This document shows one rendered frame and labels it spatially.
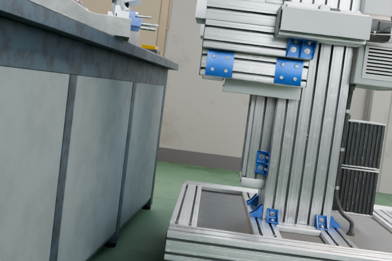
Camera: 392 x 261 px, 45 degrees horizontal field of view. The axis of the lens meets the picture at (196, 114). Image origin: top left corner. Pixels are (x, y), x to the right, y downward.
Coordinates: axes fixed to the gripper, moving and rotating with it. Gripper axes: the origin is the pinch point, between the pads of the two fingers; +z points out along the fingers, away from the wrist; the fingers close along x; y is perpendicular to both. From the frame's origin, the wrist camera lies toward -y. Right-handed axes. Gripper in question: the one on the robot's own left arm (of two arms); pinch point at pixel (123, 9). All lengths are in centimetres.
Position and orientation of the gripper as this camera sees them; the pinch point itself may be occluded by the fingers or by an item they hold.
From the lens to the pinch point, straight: 179.1
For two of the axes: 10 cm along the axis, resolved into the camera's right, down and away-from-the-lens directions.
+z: -1.2, 9.9, 0.4
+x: 1.3, -0.3, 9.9
